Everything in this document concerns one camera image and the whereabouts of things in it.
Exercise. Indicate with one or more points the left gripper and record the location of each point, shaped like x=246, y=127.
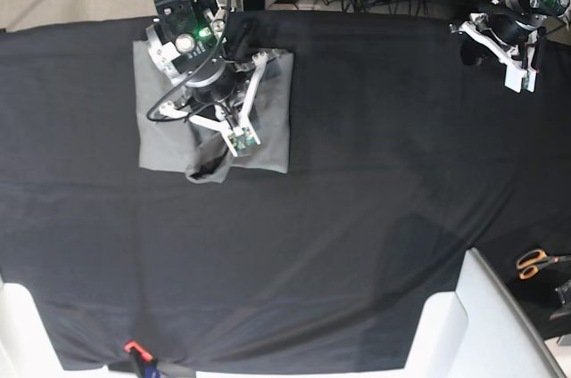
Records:
x=510, y=38

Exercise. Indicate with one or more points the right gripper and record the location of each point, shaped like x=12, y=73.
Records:
x=221, y=100

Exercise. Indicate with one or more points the grey T-shirt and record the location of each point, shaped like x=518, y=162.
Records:
x=199, y=153

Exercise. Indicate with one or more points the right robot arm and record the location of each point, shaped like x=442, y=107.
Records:
x=185, y=37

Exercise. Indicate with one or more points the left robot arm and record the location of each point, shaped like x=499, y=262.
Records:
x=554, y=11

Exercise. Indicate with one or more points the black table cloth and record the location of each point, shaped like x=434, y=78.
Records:
x=401, y=159

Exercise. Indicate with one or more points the orange blue clamp front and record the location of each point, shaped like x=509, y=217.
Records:
x=143, y=363

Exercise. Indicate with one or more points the white plastic container right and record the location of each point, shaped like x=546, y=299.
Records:
x=478, y=330

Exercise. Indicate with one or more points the white plastic container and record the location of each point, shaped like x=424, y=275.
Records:
x=26, y=350
x=478, y=330

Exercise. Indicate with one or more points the white plastic container left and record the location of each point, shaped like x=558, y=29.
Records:
x=26, y=350

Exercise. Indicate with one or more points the orange handled scissors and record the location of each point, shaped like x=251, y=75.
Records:
x=532, y=262

